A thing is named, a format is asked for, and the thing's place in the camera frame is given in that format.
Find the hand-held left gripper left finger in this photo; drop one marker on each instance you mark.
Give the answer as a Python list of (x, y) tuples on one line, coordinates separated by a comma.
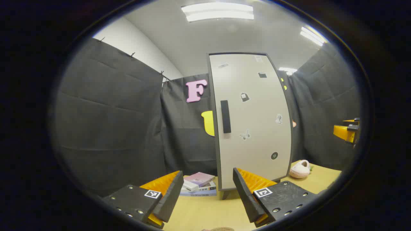
[(170, 199)]

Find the blue book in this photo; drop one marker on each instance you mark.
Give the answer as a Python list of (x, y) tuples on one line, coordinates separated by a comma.
[(197, 193)]

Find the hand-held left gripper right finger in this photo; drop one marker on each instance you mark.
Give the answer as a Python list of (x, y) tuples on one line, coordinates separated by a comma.
[(245, 199)]

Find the black backdrop cloth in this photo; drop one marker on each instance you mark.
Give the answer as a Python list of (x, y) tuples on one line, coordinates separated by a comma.
[(112, 122)]

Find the white cabinet door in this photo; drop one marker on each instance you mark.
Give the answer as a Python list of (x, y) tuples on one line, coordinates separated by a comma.
[(253, 134)]

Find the grey cabinet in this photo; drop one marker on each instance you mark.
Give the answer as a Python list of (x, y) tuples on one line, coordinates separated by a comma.
[(225, 194)]

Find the ceiling light panel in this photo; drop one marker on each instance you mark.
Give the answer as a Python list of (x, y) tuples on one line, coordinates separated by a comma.
[(218, 12), (313, 35)]

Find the white book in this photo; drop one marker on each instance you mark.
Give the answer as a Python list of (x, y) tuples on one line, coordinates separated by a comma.
[(189, 185)]

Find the pink plush toy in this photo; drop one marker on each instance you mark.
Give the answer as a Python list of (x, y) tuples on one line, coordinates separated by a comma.
[(300, 170)]

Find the pink book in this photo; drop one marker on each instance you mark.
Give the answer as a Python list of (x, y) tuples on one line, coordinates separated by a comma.
[(200, 178)]

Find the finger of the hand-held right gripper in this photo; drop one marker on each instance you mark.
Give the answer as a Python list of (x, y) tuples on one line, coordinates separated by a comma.
[(343, 132)]

